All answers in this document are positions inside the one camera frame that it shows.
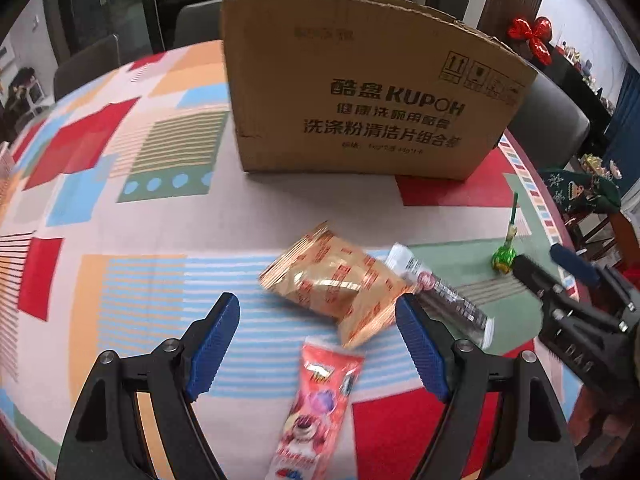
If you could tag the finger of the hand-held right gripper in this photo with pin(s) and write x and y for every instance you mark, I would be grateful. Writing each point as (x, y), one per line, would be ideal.
(542, 282)
(575, 262)

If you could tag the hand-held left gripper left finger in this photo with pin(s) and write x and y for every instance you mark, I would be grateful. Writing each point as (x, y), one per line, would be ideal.
(212, 347)

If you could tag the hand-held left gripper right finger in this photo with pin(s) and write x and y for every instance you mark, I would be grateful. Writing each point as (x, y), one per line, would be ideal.
(419, 350)

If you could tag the green lollipop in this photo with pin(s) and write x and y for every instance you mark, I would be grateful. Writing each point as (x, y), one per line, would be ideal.
(502, 260)

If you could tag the white-ended dark snack bar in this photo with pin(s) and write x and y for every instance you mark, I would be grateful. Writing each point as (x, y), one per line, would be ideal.
(450, 300)

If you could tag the tan pastry packet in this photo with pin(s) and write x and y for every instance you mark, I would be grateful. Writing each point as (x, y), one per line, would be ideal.
(340, 280)

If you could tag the pink snack packet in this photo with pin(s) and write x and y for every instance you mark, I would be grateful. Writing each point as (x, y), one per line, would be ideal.
(320, 405)

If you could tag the brown cardboard box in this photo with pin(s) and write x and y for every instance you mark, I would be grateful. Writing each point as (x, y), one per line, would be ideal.
(360, 85)

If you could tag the red-brown wooden chair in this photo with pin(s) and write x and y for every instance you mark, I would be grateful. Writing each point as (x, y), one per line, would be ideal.
(600, 232)

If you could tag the green embroidered cloth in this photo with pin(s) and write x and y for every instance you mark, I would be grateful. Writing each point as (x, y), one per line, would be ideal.
(580, 192)

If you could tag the gold foil decoration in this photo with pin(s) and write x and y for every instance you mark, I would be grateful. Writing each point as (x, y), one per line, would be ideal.
(600, 166)

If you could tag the grey dining chair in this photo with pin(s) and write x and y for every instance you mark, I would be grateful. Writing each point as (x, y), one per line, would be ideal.
(200, 17)
(550, 120)
(87, 67)

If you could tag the blue curtain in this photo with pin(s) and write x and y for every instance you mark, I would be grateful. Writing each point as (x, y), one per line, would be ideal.
(625, 120)

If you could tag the colourful patchwork tablecloth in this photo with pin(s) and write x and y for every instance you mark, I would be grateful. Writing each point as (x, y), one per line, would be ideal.
(125, 220)

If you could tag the black sideboard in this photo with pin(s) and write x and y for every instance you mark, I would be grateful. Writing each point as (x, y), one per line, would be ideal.
(580, 85)

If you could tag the row of small ornaments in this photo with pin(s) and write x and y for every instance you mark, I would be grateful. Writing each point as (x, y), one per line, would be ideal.
(582, 60)

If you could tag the red balloon bow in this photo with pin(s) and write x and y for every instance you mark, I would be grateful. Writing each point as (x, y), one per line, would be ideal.
(532, 35)

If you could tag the white rack with dark clothes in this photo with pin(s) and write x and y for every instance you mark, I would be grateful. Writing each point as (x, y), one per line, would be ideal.
(20, 95)

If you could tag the black glass sliding door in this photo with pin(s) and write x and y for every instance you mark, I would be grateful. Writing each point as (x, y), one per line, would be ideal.
(125, 0)

